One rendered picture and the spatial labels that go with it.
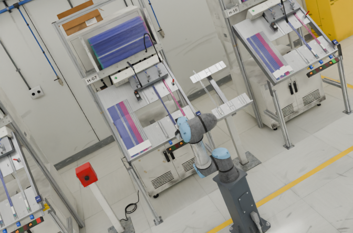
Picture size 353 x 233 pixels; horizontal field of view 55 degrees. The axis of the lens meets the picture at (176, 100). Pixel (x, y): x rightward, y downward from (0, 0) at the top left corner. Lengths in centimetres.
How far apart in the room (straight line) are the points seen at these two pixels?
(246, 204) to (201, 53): 278
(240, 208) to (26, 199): 167
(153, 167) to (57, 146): 192
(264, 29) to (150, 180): 183
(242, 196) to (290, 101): 149
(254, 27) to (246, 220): 178
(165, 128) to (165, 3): 218
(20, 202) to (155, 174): 119
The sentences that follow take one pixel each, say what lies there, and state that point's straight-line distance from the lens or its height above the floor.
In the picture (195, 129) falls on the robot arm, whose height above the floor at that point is 113.
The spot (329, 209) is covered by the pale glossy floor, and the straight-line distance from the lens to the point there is 291.
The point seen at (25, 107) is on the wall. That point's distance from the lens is 470.
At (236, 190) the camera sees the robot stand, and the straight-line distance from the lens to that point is 250.
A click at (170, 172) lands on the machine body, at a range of 340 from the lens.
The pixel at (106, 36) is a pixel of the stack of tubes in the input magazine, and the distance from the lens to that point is 298.
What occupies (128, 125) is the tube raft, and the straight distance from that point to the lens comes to 294.
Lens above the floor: 214
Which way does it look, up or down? 24 degrees down
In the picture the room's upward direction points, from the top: 23 degrees counter-clockwise
